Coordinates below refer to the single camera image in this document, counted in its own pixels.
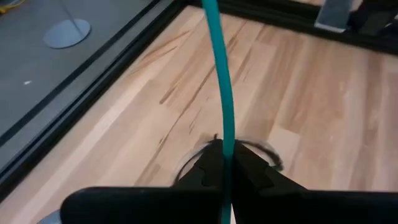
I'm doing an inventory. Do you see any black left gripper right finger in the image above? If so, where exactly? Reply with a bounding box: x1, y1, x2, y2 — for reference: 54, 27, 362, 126
231, 139, 398, 224

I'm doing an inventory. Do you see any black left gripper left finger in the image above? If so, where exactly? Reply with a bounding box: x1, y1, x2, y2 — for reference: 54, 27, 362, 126
60, 138, 229, 224

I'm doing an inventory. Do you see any teal cord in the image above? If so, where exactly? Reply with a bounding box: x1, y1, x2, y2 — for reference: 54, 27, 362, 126
201, 0, 236, 224

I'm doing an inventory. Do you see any grey round floor stand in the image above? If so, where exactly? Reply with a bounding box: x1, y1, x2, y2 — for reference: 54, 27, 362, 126
42, 0, 91, 50

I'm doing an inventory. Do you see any black aluminium table frame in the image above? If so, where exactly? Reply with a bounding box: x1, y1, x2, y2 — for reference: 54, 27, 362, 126
0, 0, 398, 203

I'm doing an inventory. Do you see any silver mounting bracket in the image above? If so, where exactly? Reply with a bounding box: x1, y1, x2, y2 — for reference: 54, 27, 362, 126
313, 0, 356, 34

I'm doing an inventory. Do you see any yellow extension cable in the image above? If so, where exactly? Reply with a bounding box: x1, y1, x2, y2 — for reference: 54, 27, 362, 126
0, 0, 26, 15

